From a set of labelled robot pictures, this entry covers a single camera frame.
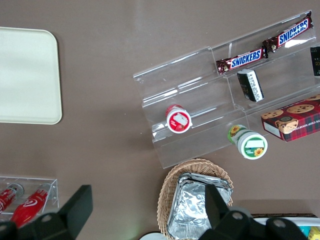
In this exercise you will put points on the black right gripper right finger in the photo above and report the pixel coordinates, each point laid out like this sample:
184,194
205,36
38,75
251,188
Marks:
216,210

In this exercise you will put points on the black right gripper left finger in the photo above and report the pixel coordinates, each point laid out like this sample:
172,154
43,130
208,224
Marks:
75,210

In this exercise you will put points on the foil-wrapped sandwich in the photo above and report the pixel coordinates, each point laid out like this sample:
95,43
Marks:
200,178
190,207

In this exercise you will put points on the woven wicker basket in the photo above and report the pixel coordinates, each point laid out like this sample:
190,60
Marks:
170,190

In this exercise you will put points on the cream plastic tray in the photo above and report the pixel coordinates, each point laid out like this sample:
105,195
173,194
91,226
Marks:
27,75

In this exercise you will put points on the clear acrylic bottle box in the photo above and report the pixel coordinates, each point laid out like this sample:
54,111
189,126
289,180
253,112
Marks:
51,190

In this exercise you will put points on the white bin with dark rim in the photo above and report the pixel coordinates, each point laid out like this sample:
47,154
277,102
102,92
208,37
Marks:
260,218

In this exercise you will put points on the red cola bottle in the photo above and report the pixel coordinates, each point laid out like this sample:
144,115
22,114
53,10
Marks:
7,197
28,205

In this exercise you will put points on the white round plate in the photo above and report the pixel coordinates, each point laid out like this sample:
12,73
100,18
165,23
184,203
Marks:
152,236

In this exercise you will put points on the green sunflower-print cup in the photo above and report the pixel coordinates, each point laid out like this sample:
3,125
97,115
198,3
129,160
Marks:
250,143

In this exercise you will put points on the teal snack packet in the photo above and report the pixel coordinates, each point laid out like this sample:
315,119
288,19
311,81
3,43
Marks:
304,230

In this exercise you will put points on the red-lidded yogurt cup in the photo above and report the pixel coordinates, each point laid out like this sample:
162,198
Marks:
178,120

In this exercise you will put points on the yellow snack packet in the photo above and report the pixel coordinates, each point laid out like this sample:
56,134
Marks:
315,233

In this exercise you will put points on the clear acrylic tiered shelf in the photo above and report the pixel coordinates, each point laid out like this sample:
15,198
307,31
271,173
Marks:
200,100

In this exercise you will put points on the red tartan cookie box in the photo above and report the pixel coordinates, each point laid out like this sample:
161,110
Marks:
295,120

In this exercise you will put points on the small black white-sided box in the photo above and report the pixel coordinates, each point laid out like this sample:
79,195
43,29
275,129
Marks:
251,85

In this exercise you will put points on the Snickers chocolate bar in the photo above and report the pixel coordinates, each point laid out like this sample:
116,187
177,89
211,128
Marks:
291,33
243,60

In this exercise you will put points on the black box with gold print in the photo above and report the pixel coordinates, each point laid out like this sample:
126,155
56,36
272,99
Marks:
315,61

